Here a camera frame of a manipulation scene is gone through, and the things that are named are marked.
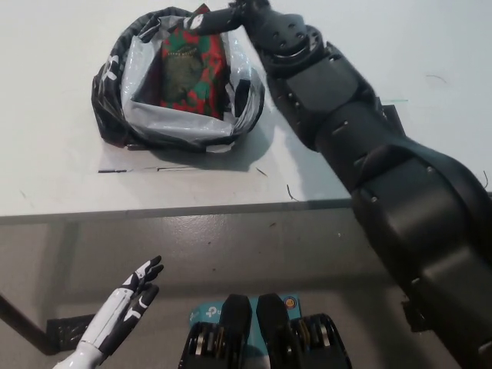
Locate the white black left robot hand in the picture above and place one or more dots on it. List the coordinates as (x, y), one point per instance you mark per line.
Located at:
(115, 307)

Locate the black plastic bag grey lining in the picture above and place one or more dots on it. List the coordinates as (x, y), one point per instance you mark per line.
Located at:
(173, 127)

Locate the red green coffee bean bag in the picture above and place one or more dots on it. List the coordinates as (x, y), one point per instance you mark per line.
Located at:
(188, 77)

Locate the black table leg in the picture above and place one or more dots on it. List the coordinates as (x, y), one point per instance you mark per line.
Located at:
(23, 321)

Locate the thin black tape strip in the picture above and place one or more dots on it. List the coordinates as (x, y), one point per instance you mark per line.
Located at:
(111, 171)

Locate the black tape patch on table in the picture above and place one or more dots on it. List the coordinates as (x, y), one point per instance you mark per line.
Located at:
(392, 119)

